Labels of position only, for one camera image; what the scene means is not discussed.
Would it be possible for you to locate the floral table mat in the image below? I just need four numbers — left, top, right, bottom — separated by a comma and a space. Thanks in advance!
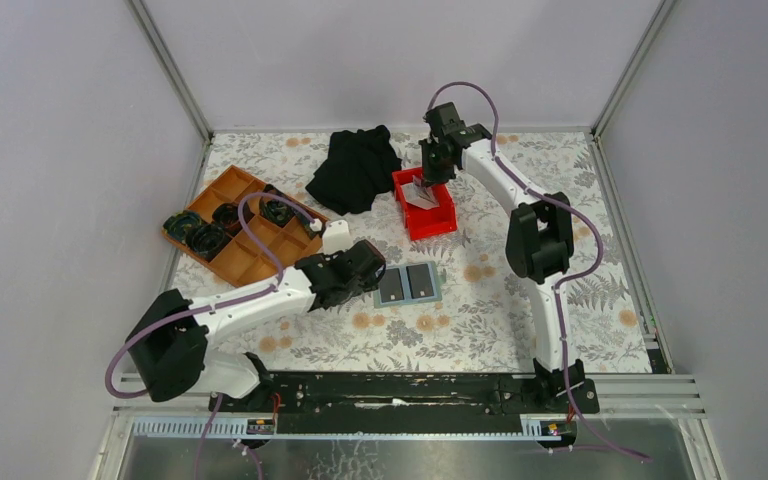
220, 132, 651, 373

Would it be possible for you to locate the black cloth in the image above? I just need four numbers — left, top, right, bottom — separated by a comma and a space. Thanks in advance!
306, 125, 402, 215

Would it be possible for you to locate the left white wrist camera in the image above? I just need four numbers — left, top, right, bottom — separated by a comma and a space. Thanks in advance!
308, 219, 353, 255

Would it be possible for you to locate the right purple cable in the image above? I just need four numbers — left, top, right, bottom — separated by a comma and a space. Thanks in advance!
425, 81, 654, 465

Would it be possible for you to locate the grey-green card holder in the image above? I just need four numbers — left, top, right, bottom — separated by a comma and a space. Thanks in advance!
374, 262, 442, 308

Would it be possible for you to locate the credit cards stack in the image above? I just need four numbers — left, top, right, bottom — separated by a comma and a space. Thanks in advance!
402, 184, 439, 210

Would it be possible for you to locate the rolled dark patterned tie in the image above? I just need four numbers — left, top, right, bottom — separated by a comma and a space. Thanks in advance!
162, 210, 204, 243

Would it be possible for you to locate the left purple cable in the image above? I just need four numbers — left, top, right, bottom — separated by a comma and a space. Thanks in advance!
104, 192, 326, 480

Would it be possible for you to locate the red plastic bin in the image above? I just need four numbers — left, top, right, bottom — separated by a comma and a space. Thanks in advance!
392, 168, 457, 241

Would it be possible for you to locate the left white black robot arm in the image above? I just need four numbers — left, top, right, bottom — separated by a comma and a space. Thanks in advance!
114, 240, 386, 411

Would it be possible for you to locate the purple cable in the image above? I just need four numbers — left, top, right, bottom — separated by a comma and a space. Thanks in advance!
425, 81, 654, 465
104, 192, 326, 480

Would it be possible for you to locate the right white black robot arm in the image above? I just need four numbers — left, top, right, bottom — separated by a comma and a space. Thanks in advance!
420, 102, 585, 412

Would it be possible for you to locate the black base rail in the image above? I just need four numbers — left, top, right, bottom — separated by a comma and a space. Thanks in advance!
209, 372, 600, 436

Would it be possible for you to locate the wooden divided organizer tray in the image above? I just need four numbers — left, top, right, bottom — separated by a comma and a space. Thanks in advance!
161, 166, 321, 287

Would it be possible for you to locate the dark grey credit card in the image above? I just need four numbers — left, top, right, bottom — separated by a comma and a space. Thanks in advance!
405, 264, 435, 300
378, 268, 404, 304

